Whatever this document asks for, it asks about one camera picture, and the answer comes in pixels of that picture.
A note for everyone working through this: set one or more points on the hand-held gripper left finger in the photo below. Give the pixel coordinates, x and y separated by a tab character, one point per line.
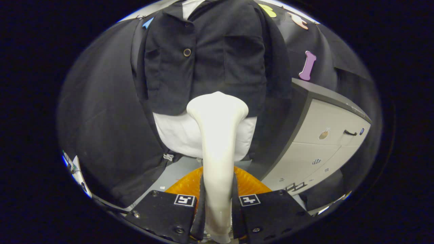
200	223

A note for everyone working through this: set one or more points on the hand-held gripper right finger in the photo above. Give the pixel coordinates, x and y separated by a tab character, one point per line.
236	220

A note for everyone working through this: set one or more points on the white garment steamer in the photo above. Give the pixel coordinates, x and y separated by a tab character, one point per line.
217	135

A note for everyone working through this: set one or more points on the white shirt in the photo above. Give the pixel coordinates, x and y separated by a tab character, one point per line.
176	135

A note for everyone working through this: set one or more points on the black suit jacket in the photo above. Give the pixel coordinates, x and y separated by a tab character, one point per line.
220	57

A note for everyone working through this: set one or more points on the grey cabinet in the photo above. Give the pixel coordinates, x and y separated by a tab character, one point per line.
322	115

